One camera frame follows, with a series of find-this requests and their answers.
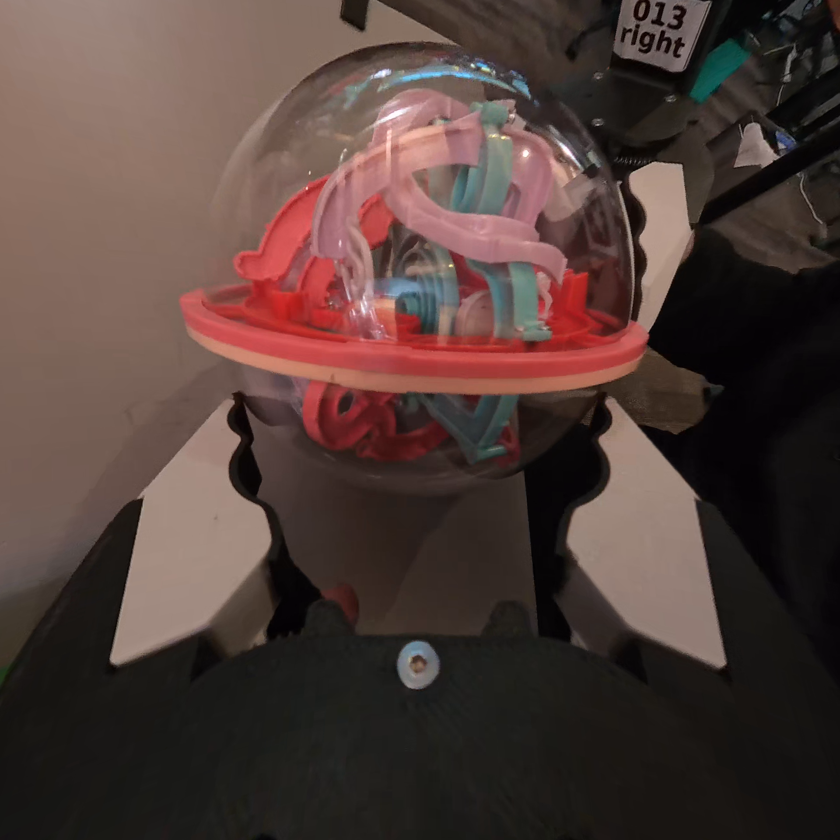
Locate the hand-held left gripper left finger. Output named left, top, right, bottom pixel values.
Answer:
left=108, top=392, right=287, bottom=668

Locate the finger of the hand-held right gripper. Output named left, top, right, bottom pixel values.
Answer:
left=623, top=159, right=698, bottom=330

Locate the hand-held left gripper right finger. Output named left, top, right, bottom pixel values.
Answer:
left=553, top=392, right=731, bottom=672

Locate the clear maze ball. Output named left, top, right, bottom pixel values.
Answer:
left=178, top=42, right=651, bottom=497

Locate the white crumpled cloth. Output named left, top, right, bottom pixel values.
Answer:
left=734, top=123, right=783, bottom=168

